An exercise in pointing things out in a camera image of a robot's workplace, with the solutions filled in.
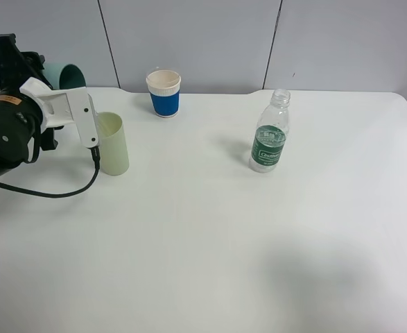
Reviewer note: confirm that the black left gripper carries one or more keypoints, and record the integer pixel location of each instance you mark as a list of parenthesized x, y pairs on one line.
[(16, 68)]

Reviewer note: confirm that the teal plastic cup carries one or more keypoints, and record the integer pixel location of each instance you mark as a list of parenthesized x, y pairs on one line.
[(63, 76)]

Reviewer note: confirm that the clear bottle green label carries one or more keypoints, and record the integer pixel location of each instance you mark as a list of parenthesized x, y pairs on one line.
[(271, 133)]

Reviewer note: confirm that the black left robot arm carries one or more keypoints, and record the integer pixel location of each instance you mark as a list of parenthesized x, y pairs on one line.
[(14, 152)]

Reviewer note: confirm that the cream plastic cup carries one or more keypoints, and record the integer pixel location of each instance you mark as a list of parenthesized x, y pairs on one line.
[(113, 148)]

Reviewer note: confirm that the blue white paper cup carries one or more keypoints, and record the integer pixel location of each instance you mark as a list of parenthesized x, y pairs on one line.
[(164, 89)]

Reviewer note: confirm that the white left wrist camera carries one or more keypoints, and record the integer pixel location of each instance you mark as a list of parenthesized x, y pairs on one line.
[(62, 107)]

